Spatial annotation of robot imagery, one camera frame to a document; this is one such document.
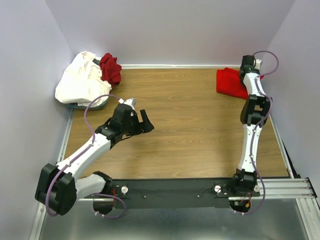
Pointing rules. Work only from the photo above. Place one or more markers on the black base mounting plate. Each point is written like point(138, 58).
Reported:
point(174, 193)

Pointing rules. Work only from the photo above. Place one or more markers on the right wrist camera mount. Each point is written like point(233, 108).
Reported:
point(257, 63)

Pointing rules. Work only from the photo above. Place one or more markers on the dark red t-shirt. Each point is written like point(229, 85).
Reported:
point(110, 69)

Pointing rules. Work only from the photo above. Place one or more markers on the bright red t-shirt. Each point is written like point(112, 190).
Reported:
point(229, 83)

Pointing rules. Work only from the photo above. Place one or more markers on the white t-shirt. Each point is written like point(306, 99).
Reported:
point(81, 81)

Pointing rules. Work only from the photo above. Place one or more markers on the aluminium extrusion frame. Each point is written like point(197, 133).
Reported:
point(245, 206)

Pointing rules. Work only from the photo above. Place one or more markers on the grey laundry basket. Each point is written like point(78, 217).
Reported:
point(99, 104)

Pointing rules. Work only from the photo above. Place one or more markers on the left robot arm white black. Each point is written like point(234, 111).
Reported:
point(60, 186)

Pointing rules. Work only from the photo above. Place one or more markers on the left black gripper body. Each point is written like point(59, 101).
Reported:
point(133, 128)

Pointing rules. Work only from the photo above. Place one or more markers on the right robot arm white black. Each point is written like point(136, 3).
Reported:
point(253, 117)

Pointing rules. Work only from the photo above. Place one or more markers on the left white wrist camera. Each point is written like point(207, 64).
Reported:
point(130, 102)

